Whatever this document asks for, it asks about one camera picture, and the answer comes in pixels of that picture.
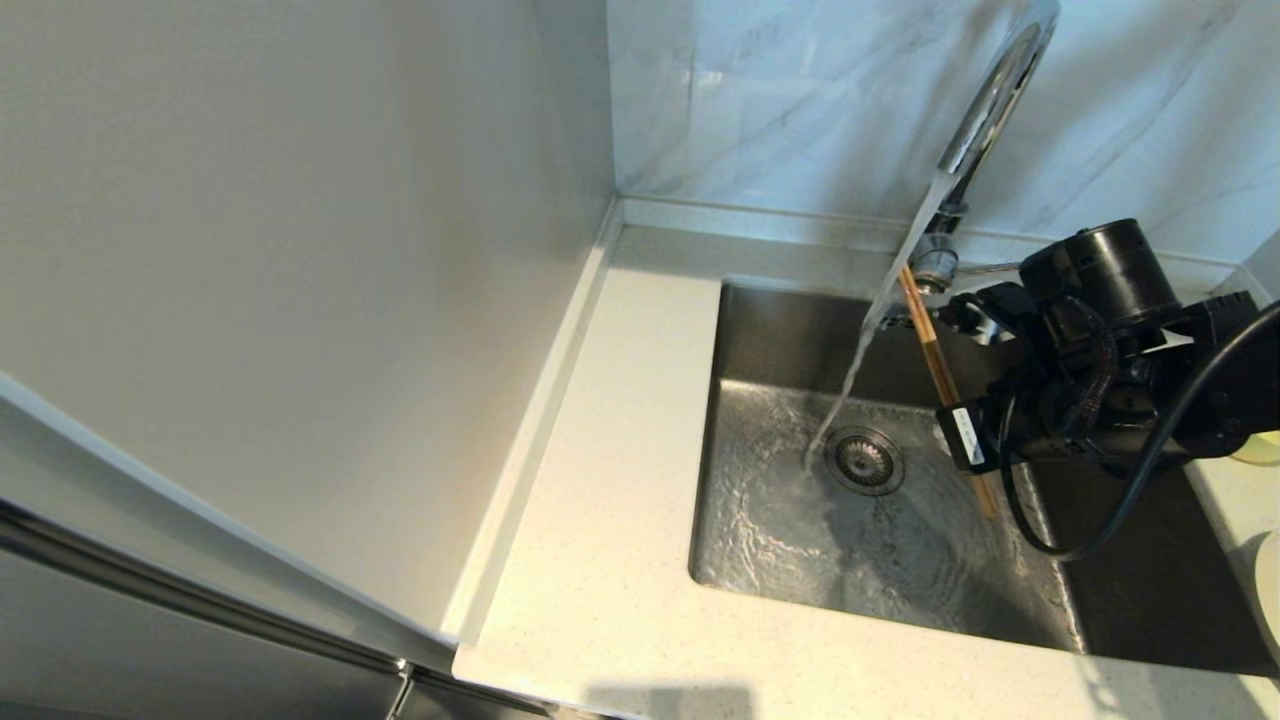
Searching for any yellow plastic bowl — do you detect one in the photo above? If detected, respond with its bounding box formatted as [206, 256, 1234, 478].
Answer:
[1230, 430, 1280, 469]

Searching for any stainless steel sink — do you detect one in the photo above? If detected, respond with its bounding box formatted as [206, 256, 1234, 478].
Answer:
[688, 280, 1280, 676]

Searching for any round metal drain strainer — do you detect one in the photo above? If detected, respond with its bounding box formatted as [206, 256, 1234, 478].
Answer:
[824, 426, 907, 498]

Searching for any white plate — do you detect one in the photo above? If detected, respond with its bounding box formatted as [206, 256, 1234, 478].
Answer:
[1255, 530, 1280, 661]

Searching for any chrome gooseneck faucet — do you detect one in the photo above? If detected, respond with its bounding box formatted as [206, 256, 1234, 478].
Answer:
[897, 0, 1063, 297]

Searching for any grey cabinet front under counter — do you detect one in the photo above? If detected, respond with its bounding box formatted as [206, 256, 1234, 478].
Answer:
[385, 672, 601, 720]

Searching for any white tall cabinet panel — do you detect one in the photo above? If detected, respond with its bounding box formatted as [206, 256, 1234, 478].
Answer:
[0, 0, 623, 651]

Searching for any grey steel appliance door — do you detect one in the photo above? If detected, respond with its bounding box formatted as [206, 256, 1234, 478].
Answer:
[0, 545, 411, 720]

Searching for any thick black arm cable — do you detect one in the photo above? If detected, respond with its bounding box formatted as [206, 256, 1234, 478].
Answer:
[1000, 300, 1280, 563]

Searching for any chrome door handle rail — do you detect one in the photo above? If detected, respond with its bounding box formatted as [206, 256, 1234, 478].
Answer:
[0, 495, 413, 683]

